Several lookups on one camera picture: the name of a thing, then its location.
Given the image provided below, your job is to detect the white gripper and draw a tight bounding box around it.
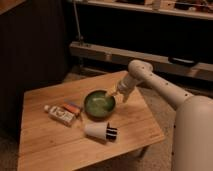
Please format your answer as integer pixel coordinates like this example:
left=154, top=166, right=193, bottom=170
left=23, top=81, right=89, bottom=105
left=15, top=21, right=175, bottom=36
left=105, top=74, right=138, bottom=103

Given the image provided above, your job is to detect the green ceramic bowl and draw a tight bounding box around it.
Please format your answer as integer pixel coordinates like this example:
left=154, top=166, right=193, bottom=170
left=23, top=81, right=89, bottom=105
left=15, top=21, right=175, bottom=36
left=84, top=90, right=116, bottom=119

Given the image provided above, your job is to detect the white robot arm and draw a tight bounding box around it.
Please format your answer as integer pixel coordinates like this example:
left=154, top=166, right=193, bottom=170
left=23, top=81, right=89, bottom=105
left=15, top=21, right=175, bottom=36
left=107, top=60, right=213, bottom=171

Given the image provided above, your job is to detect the white cup with black stripes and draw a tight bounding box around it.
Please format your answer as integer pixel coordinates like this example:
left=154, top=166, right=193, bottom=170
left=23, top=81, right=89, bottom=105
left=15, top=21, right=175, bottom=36
left=84, top=122, right=117, bottom=141

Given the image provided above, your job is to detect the orange small box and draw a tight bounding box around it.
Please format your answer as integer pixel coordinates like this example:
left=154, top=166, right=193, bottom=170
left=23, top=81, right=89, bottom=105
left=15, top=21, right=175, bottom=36
left=63, top=103, right=81, bottom=117

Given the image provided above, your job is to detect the wooden table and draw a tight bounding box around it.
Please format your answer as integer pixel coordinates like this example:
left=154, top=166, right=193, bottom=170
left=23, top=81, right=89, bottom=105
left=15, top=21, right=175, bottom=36
left=18, top=71, right=164, bottom=171

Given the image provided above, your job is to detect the white tube with label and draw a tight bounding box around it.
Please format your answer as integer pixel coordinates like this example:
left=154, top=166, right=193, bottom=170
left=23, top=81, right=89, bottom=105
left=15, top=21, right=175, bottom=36
left=44, top=105, right=75, bottom=127

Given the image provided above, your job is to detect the black handle on shelf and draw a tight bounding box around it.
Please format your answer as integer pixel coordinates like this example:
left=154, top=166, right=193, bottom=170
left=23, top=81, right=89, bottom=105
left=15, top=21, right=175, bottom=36
left=168, top=57, right=198, bottom=67

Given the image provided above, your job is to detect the metal shelf frame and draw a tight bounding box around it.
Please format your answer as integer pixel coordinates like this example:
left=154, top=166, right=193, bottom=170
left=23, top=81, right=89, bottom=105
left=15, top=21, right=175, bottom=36
left=69, top=0, right=213, bottom=98

